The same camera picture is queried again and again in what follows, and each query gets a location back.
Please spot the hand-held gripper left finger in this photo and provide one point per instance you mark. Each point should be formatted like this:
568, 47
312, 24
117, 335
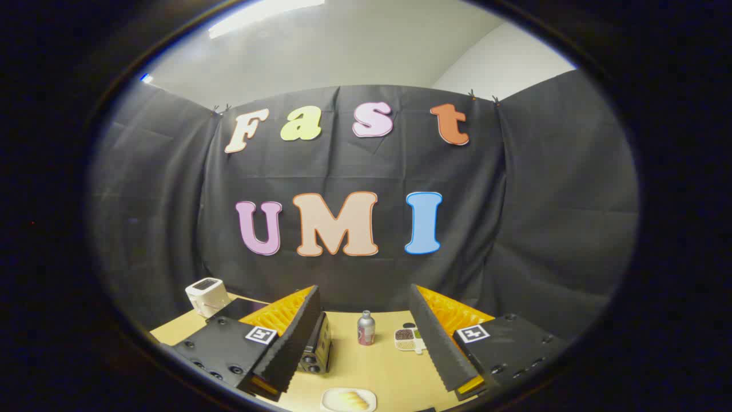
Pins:
297, 337

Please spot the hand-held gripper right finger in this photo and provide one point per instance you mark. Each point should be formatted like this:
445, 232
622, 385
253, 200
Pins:
437, 343

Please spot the black toaster oven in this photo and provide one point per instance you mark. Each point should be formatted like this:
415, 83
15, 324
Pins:
317, 347

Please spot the white plate of bread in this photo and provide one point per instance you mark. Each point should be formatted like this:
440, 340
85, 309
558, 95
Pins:
349, 399

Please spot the white toaster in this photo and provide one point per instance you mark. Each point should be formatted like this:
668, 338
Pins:
207, 296

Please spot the white divided snack tray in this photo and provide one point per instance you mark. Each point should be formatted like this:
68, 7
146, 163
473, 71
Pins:
407, 339

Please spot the silver drink can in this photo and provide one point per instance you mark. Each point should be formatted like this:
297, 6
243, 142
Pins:
366, 329

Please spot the black backdrop cloth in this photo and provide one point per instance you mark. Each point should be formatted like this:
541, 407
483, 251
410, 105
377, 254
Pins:
366, 189

